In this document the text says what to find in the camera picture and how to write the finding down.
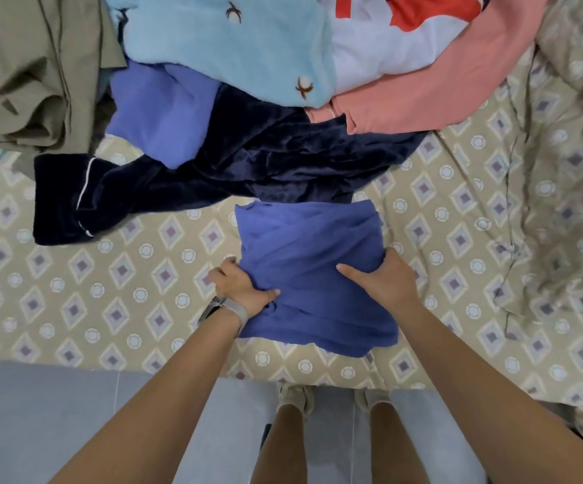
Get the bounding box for olive green trousers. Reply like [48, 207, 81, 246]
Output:
[0, 0, 129, 155]

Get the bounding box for person's right hand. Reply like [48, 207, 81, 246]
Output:
[336, 247, 426, 319]

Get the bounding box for patterned beige pillow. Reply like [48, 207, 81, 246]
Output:
[501, 0, 583, 323]

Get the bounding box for person's left forearm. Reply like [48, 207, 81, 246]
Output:
[49, 309, 244, 484]

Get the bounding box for pink shirt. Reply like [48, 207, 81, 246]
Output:
[305, 0, 551, 136]

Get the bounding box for light blue fleece garment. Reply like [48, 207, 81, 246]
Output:
[104, 0, 486, 110]

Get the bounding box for bed with patterned beige sheet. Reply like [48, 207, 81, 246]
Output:
[0, 0, 583, 460]

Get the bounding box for person's left hand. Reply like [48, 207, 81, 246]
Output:
[207, 255, 283, 319]

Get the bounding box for person's left leg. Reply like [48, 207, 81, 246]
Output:
[250, 403, 309, 484]

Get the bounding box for person's right forearm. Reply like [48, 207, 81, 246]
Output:
[397, 297, 583, 484]

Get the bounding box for grey band wristwatch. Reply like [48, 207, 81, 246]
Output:
[197, 294, 250, 335]

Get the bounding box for white shoe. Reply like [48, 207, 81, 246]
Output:
[275, 382, 317, 416]
[354, 387, 394, 413]

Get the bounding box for navy velvet garment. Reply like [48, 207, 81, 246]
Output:
[31, 83, 430, 247]

